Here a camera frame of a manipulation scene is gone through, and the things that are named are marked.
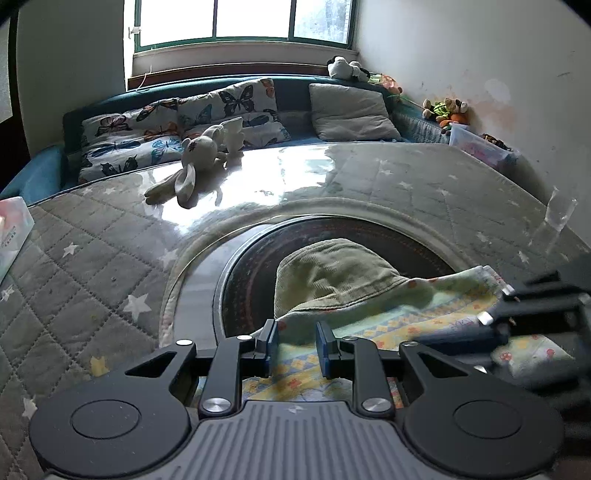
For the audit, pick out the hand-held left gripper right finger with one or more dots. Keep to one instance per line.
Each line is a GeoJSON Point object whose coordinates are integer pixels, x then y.
{"type": "Point", "coordinates": [323, 342]}

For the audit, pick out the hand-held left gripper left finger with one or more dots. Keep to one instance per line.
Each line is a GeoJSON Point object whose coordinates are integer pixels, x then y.
{"type": "Point", "coordinates": [272, 340]}

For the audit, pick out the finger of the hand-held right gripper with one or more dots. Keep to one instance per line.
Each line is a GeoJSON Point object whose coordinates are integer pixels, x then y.
{"type": "Point", "coordinates": [540, 287]}
{"type": "Point", "coordinates": [521, 314]}

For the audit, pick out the pastel patterned cloth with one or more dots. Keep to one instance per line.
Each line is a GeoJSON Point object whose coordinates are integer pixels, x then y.
{"type": "Point", "coordinates": [438, 318]}

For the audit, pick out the clear plastic holder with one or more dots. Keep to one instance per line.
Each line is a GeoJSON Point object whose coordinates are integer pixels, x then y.
{"type": "Point", "coordinates": [558, 210]}

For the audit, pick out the clear plastic storage box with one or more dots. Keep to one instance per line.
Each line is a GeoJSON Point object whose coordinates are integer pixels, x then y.
{"type": "Point", "coordinates": [480, 147]}

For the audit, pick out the beige plush rabbit toy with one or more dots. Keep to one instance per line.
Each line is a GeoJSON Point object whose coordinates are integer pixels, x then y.
{"type": "Point", "coordinates": [196, 157]}

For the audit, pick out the pile of small plush toys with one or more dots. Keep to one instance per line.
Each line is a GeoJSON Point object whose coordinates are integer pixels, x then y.
{"type": "Point", "coordinates": [445, 110]}

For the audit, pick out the grey square pillow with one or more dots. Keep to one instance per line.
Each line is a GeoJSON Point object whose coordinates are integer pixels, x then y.
{"type": "Point", "coordinates": [351, 113]}

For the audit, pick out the small butterfly print pillow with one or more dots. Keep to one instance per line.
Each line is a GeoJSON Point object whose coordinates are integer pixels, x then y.
{"type": "Point", "coordinates": [240, 108]}

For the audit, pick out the large butterfly print pillow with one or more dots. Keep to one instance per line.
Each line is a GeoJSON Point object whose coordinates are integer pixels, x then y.
{"type": "Point", "coordinates": [124, 143]}

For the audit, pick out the orange and green plush toy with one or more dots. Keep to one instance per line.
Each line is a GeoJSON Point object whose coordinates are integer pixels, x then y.
{"type": "Point", "coordinates": [390, 84]}

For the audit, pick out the black and white plush toy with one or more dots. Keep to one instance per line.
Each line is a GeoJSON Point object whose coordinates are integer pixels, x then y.
{"type": "Point", "coordinates": [344, 68]}

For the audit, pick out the white tissue packet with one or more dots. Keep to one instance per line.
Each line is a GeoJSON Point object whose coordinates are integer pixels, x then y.
{"type": "Point", "coordinates": [11, 235]}

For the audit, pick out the teal sofa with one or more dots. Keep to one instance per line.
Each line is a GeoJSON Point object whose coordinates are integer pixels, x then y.
{"type": "Point", "coordinates": [41, 170]}

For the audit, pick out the green framed window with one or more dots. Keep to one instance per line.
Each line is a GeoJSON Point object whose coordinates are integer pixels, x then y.
{"type": "Point", "coordinates": [244, 21]}

